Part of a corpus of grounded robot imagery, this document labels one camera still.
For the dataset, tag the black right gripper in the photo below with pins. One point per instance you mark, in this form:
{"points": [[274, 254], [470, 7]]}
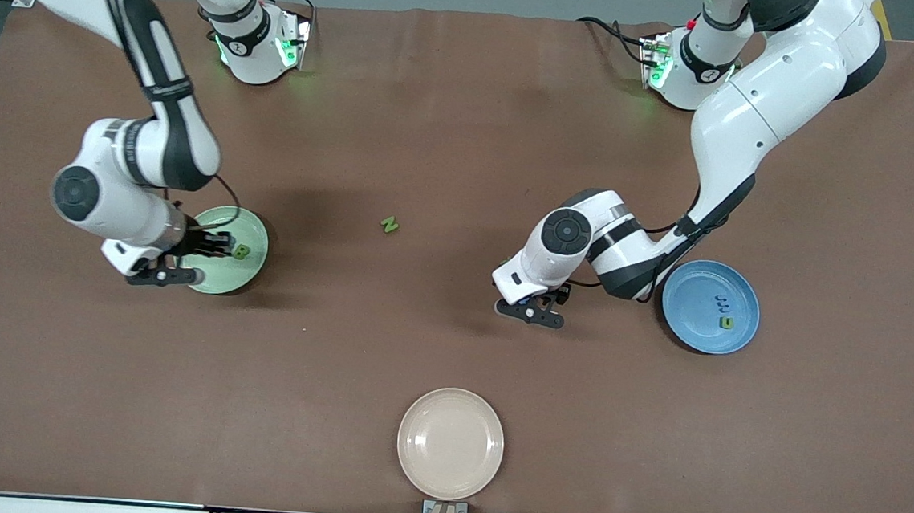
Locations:
{"points": [[199, 241]]}

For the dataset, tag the blue lowercase letter m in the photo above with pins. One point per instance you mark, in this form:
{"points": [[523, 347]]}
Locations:
{"points": [[722, 301]]}

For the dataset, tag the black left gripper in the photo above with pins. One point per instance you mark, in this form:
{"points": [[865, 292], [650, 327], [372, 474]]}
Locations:
{"points": [[560, 295]]}

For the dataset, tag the green capital letter N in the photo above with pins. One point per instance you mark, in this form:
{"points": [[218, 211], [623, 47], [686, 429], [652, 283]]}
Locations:
{"points": [[389, 224]]}

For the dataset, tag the green plate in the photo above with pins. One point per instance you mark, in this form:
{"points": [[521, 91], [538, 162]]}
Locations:
{"points": [[250, 226]]}

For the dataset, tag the beige plate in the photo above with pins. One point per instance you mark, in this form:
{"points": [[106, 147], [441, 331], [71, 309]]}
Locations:
{"points": [[450, 445]]}

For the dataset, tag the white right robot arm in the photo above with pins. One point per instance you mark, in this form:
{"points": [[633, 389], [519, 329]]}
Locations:
{"points": [[106, 208]]}

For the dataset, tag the blue plate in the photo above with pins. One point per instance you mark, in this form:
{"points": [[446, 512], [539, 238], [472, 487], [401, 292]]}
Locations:
{"points": [[701, 330]]}

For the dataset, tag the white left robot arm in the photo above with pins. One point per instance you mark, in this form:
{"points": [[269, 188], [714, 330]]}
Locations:
{"points": [[757, 108]]}

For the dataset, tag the green capital letter B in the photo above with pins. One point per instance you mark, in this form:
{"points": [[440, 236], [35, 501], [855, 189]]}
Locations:
{"points": [[242, 253]]}

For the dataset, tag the brown table cover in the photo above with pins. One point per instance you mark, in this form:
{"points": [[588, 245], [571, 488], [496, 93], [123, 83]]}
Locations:
{"points": [[466, 128]]}

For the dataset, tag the silver arm base bracket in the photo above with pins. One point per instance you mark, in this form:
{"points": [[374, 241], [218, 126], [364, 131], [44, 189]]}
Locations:
{"points": [[649, 57], [299, 36]]}

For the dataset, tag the green lowercase letter n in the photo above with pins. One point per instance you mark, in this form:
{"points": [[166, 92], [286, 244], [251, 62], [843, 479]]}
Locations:
{"points": [[727, 327]]}

